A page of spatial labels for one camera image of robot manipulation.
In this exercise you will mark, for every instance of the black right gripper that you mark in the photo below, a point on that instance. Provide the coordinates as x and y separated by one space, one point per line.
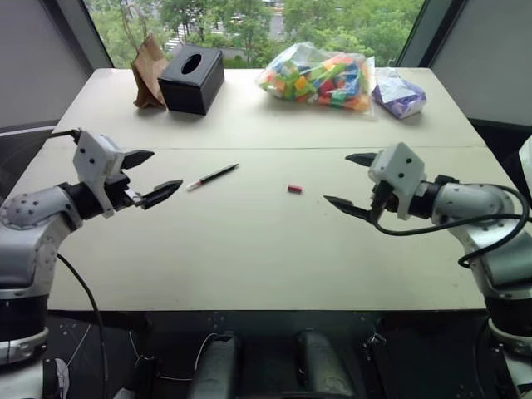
383 198

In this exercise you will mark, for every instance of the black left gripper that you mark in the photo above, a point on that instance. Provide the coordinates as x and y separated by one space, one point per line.
118 192

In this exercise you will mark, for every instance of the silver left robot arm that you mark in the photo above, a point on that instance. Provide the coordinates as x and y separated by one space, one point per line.
29 232

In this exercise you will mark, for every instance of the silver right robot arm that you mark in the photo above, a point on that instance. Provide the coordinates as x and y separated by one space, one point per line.
482 224

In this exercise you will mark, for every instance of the red pen cap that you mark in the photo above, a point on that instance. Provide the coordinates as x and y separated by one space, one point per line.
294 189

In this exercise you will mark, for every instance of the black pen with white end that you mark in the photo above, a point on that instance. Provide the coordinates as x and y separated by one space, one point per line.
212 176

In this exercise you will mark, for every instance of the purple and white plastic packet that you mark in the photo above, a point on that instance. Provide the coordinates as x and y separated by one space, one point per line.
399 93

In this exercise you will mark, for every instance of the brown paper bag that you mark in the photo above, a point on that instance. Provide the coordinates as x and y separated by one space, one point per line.
146 70

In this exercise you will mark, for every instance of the black tissue box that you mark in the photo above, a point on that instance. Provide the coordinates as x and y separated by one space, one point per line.
192 79

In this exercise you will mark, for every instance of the clear bag of colourful blocks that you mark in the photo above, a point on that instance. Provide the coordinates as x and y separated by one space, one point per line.
318 77

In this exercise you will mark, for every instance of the dark rounded robot leg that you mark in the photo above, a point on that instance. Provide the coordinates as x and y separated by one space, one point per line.
322 365
216 367

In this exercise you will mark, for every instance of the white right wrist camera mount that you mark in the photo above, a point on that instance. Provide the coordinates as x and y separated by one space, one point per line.
401 176

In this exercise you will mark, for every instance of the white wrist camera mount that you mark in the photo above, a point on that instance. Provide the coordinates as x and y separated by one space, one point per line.
95 160
401 176

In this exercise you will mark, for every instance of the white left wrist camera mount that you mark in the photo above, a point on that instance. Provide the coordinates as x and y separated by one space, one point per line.
95 160

